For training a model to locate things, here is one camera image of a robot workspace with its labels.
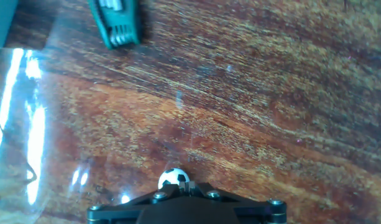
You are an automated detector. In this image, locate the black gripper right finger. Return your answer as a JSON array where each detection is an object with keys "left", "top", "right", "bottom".
[{"left": 188, "top": 182, "right": 287, "bottom": 224}]

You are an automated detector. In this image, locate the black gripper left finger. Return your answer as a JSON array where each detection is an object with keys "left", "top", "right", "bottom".
[{"left": 86, "top": 182, "right": 190, "bottom": 224}]

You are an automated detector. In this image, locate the small black white soccer ball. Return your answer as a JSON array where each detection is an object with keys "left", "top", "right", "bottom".
[{"left": 157, "top": 167, "right": 191, "bottom": 190}]

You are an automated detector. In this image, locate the glossy red-brown wooden board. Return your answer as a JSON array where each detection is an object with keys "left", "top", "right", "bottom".
[{"left": 0, "top": 0, "right": 381, "bottom": 224}]

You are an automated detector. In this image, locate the green folding hex key set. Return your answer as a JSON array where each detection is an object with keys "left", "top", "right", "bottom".
[{"left": 86, "top": 0, "right": 142, "bottom": 50}]

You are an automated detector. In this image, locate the white box with green button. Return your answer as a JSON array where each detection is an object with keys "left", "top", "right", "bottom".
[{"left": 0, "top": 0, "right": 19, "bottom": 49}]

